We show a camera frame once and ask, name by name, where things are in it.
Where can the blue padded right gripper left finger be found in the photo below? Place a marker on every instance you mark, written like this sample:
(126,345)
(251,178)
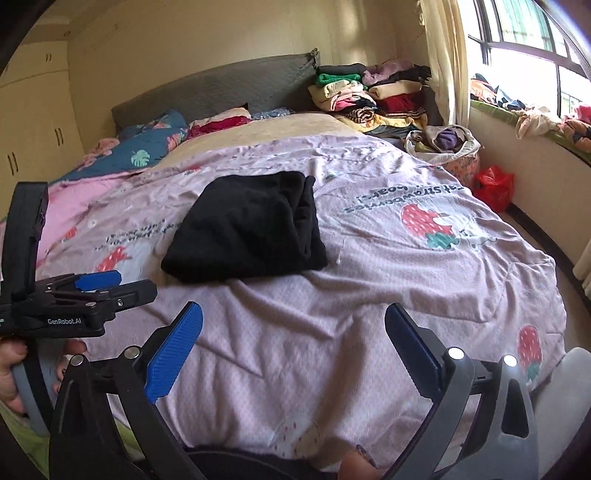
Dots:
(171,351)

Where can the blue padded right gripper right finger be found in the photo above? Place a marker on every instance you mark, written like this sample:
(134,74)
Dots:
(420,351)

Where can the blue finger of the left gripper side view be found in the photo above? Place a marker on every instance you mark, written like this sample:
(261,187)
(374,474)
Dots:
(97,281)

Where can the black sweatshirt with orange cuffs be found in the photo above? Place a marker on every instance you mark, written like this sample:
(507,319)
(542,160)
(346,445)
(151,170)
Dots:
(243,227)

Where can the bag with purple clothes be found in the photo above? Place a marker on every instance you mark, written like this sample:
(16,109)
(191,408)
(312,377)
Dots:
(452,147)

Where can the clothes on window sill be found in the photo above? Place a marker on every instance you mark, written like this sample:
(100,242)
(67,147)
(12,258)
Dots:
(572,131)

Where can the pile of folded clothes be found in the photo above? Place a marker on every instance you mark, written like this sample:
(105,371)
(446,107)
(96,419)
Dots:
(389,100)

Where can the person's left hand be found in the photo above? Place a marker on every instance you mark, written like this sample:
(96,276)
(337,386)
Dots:
(12,353)

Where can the person's right hand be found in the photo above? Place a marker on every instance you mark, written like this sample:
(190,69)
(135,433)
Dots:
(357,464)

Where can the pink blanket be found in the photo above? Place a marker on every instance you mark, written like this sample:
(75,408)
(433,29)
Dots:
(69,202)

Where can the teal leaf print pillow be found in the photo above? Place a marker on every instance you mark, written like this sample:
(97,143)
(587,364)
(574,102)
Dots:
(140,147)

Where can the pink strawberry print duvet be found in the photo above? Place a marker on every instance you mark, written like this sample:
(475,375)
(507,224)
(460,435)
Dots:
(300,365)

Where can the beige bed sheet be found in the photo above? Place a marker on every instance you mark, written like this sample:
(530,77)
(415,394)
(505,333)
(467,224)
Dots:
(256,132)

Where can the red plastic bag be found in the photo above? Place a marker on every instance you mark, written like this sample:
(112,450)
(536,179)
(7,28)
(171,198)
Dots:
(495,188)

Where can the red folded cloth on bed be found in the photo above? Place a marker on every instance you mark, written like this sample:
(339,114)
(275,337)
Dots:
(225,120)

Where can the grey padded headboard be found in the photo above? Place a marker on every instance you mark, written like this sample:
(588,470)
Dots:
(261,84)

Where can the cream window curtain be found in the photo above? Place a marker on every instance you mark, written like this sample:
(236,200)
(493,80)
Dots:
(447,53)

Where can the cream wardrobe with handles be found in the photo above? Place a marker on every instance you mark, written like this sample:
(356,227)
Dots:
(40,140)

